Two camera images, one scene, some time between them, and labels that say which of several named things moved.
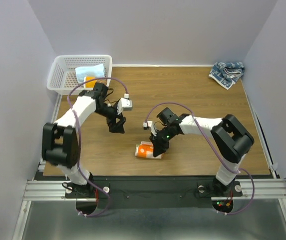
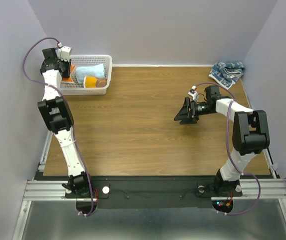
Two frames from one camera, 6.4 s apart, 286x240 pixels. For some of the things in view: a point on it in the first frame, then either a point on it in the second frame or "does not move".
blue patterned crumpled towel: x=227 y=73 does not move
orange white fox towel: x=145 y=149 -> x=69 y=79
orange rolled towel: x=90 y=85 does not move
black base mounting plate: x=154 y=191 does not move
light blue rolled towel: x=98 y=71 does not move
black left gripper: x=116 y=127 -> x=67 y=73
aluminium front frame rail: x=36 y=190 does not move
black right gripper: x=159 y=147 -> x=184 y=112
